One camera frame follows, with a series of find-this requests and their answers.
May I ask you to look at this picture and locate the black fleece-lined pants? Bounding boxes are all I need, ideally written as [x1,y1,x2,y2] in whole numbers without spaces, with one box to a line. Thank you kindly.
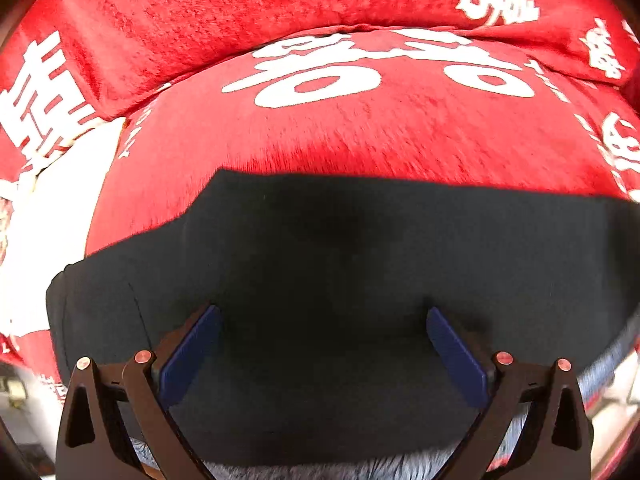
[47,170,639,479]

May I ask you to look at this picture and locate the red bed sheet with characters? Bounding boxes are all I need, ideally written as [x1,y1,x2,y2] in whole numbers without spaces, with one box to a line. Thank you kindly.
[0,27,640,411]

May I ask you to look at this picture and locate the red folded quilt with characters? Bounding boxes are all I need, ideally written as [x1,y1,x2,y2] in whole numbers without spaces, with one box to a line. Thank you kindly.
[0,0,640,181]

